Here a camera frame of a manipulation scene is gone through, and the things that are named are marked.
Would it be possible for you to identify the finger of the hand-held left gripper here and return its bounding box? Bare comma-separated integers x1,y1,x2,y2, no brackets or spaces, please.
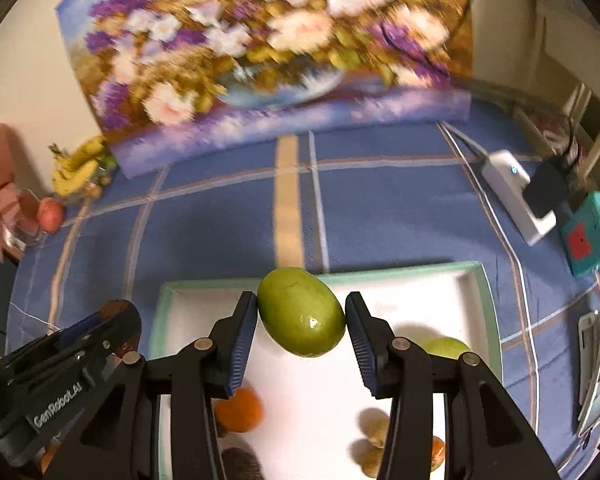
52,299,143,361

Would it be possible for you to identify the white lattice furniture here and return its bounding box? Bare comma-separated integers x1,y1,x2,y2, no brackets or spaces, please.
530,0,600,186

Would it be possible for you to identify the teal toy box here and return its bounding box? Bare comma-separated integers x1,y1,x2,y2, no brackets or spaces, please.
560,191,600,277

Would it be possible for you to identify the orange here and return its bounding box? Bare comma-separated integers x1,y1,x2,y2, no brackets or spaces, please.
430,435,447,472
214,387,265,433

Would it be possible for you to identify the flower painting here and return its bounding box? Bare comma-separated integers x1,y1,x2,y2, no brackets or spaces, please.
55,0,473,178

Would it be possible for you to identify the black charger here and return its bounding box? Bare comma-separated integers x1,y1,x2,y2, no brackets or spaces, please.
524,157,570,220

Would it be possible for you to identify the blue plaid tablecloth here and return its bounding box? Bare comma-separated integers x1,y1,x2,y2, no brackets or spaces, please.
5,120,600,480

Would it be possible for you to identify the pink flower bouquet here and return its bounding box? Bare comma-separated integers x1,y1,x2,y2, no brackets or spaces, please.
0,117,43,263

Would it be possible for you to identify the white tray with teal rim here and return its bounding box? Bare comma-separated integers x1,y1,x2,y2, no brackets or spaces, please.
150,260,503,480

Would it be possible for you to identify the white power strip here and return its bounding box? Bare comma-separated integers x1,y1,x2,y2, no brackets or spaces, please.
481,150,558,247

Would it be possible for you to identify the green mango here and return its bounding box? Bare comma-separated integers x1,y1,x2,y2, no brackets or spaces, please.
256,266,347,358
420,337,473,361

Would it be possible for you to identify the brown kiwi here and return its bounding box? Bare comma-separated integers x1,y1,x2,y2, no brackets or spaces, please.
350,437,386,478
357,407,391,448

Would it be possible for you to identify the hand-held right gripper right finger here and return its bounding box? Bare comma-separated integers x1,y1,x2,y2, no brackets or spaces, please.
345,291,561,480

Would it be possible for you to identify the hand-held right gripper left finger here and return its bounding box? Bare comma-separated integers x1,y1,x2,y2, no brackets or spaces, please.
65,291,259,480

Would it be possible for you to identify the black cable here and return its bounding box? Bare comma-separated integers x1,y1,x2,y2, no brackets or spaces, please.
467,80,581,171

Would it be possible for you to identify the yellow banana bunch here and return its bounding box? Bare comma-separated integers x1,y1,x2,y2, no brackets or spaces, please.
50,135,113,198

